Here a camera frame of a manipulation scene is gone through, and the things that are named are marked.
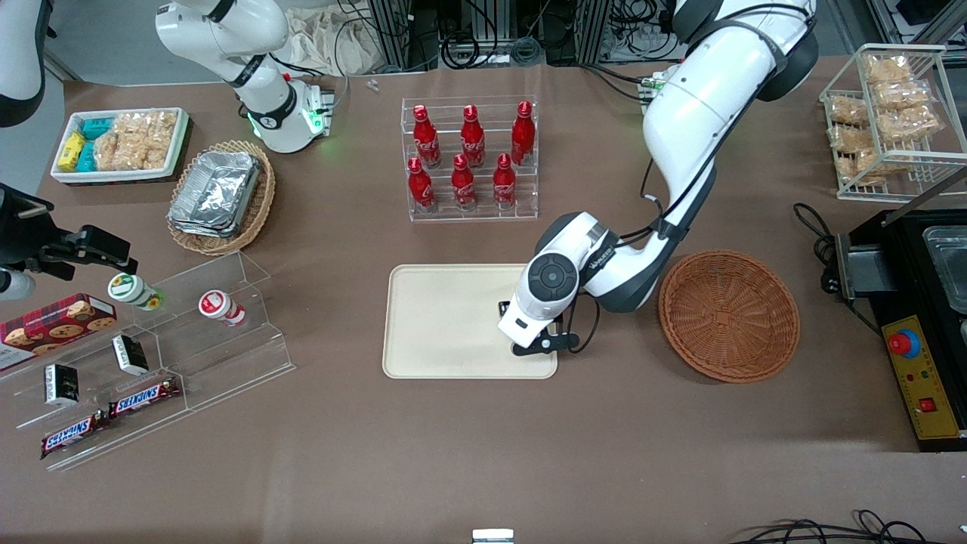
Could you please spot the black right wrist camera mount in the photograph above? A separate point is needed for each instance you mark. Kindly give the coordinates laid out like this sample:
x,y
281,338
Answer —
x,y
19,227

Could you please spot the green lid yogurt bottle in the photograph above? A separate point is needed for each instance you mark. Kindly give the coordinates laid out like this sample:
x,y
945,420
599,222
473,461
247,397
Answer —
x,y
132,291

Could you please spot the red tartan cookie box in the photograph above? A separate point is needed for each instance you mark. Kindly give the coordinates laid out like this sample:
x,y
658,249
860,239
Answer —
x,y
53,329

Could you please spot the teal snack box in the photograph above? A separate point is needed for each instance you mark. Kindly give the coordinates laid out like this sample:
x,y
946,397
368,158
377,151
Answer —
x,y
97,128
87,157

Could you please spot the clear bags of rice crackers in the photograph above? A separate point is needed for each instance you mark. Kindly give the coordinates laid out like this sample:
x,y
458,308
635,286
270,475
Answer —
x,y
136,140

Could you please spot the clear acrylic stepped display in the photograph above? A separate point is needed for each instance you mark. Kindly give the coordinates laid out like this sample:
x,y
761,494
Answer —
x,y
227,355

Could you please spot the red emergency stop button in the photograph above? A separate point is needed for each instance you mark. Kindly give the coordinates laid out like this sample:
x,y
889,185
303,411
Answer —
x,y
903,344

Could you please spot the beige rectangular tray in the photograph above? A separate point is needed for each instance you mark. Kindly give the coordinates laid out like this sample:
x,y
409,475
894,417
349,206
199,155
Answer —
x,y
446,325

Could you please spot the Snickers chocolate bar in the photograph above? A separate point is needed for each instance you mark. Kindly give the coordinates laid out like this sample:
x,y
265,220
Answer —
x,y
72,436
143,397

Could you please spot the yellow control panel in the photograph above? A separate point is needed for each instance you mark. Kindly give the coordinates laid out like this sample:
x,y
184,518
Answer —
x,y
925,385

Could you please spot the white rectangular snack tray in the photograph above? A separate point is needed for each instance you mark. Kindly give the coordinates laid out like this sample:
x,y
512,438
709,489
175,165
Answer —
x,y
177,155

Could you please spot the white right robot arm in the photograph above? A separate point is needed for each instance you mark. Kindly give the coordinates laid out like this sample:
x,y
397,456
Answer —
x,y
227,30

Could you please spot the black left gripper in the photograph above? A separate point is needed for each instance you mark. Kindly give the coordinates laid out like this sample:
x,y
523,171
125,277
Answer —
x,y
504,307

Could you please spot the small black white box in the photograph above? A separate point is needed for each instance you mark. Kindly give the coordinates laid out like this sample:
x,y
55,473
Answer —
x,y
62,385
130,355

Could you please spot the round brown wicker basket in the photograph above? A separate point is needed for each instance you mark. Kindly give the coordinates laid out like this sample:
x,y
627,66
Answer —
x,y
729,317

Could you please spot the oval tan wicker basket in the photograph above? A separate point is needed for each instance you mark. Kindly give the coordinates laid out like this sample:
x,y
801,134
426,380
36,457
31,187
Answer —
x,y
259,215

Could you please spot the clear acrylic bottle rack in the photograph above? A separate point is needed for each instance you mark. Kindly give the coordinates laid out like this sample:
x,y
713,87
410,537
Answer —
x,y
529,204

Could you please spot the red lid yogurt bottle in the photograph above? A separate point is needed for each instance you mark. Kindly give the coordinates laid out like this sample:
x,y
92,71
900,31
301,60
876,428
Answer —
x,y
219,306

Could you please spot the yellow snack box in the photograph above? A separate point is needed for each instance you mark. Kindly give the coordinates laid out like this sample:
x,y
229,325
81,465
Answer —
x,y
72,151

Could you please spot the stack of foil trays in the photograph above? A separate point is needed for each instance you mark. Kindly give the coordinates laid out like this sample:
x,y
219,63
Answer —
x,y
215,193

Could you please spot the steel pan in appliance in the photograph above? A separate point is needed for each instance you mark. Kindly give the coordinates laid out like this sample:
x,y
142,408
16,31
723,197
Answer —
x,y
948,257

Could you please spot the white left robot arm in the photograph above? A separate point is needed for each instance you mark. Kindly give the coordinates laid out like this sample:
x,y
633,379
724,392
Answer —
x,y
702,106

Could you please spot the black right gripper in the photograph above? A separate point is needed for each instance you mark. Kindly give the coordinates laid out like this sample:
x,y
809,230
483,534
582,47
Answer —
x,y
23,236

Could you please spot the clear bagged fried snack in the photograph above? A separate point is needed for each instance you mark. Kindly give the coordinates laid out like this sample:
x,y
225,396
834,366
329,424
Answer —
x,y
861,168
899,94
888,69
906,125
848,111
850,138

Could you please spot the black countertop appliance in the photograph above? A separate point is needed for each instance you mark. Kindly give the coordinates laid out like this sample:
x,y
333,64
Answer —
x,y
906,264

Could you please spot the red cola bottle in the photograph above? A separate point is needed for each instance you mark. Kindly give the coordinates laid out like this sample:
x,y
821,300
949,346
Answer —
x,y
463,187
421,189
426,140
523,136
504,186
473,140

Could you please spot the white crumpled cloth bag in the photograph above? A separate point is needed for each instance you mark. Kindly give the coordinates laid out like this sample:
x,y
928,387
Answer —
x,y
332,41

